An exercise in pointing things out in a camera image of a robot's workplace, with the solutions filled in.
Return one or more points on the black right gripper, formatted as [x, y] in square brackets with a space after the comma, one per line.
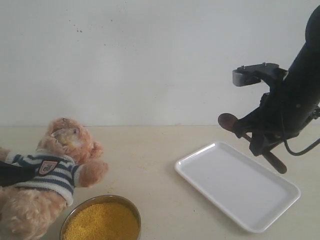
[282, 114]

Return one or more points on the white rectangular plastic tray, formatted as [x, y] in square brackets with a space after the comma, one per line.
[251, 195]

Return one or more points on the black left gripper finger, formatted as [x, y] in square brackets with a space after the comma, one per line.
[11, 174]

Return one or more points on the dark brown wooden spoon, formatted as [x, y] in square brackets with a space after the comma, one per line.
[227, 121]

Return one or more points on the plush teddy bear striped sweater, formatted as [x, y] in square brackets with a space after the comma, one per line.
[66, 157]

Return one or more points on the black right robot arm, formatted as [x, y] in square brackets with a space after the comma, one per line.
[306, 65]

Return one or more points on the metal bowl of yellow millet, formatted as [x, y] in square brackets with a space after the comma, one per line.
[104, 217]

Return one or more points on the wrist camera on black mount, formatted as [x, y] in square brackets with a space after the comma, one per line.
[270, 73]

